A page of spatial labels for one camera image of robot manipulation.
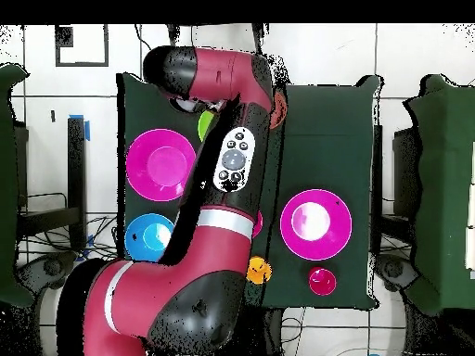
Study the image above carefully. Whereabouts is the green bowl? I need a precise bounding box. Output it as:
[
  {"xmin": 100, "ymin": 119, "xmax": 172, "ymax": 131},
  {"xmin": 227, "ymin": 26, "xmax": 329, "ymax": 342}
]
[{"xmin": 197, "ymin": 109, "xmax": 216, "ymax": 143}]

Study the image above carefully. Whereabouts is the small crimson bowl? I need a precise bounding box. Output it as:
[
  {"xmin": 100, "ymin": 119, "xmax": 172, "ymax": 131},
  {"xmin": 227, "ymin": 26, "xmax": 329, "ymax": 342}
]
[{"xmin": 251, "ymin": 210, "xmax": 263, "ymax": 239}]

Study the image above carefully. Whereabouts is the orange cup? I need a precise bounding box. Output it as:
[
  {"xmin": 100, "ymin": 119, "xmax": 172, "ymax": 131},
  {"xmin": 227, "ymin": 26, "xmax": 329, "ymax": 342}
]
[{"xmin": 245, "ymin": 256, "xmax": 273, "ymax": 286}]

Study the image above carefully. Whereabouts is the large pink bowl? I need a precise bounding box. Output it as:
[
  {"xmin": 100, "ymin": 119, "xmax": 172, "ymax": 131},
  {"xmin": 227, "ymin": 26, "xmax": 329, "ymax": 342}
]
[
  {"xmin": 279, "ymin": 188, "xmax": 353, "ymax": 261},
  {"xmin": 124, "ymin": 128, "xmax": 197, "ymax": 203}
]

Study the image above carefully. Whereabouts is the dark green tablecloth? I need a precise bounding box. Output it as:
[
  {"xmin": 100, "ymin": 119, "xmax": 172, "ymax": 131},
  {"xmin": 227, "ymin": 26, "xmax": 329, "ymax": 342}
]
[{"xmin": 116, "ymin": 72, "xmax": 383, "ymax": 311}]

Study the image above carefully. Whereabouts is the blue bowl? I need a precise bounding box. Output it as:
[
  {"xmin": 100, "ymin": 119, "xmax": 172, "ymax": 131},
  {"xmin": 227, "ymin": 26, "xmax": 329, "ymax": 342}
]
[{"xmin": 124, "ymin": 212, "xmax": 175, "ymax": 263}]

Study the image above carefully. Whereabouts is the crimson cup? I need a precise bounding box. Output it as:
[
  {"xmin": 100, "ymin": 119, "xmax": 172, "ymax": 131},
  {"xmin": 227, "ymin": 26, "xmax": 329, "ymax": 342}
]
[{"xmin": 308, "ymin": 266, "xmax": 338, "ymax": 297}]

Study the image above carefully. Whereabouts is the metal chair leg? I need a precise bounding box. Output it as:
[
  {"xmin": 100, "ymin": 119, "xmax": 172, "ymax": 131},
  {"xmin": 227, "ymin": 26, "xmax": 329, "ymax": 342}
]
[
  {"xmin": 165, "ymin": 23, "xmax": 180, "ymax": 48},
  {"xmin": 250, "ymin": 23, "xmax": 267, "ymax": 55}
]

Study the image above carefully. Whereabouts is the blue tape strip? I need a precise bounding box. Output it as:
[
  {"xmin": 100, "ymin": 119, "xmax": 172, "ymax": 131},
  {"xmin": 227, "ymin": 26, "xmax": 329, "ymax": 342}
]
[{"xmin": 69, "ymin": 113, "xmax": 91, "ymax": 142}]

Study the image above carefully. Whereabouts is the green cloth side table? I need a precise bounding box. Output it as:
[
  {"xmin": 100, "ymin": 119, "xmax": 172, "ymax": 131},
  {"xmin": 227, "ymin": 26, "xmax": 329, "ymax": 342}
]
[
  {"xmin": 402, "ymin": 72, "xmax": 475, "ymax": 316},
  {"xmin": 0, "ymin": 63, "xmax": 34, "ymax": 309}
]

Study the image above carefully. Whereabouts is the black table frame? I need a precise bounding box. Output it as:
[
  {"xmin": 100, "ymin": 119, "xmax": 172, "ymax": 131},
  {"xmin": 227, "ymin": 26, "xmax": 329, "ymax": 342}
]
[{"xmin": 16, "ymin": 116, "xmax": 88, "ymax": 253}]

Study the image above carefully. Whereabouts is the black pedestal leg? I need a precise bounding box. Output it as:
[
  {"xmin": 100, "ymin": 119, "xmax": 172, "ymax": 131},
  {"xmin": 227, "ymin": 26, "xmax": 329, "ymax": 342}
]
[
  {"xmin": 374, "ymin": 253, "xmax": 420, "ymax": 294},
  {"xmin": 16, "ymin": 251, "xmax": 79, "ymax": 298}
]

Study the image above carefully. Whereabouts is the grey square floor frame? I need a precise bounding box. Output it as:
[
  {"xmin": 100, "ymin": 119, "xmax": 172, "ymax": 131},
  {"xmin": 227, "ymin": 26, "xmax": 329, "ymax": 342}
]
[{"xmin": 54, "ymin": 24, "xmax": 109, "ymax": 69}]

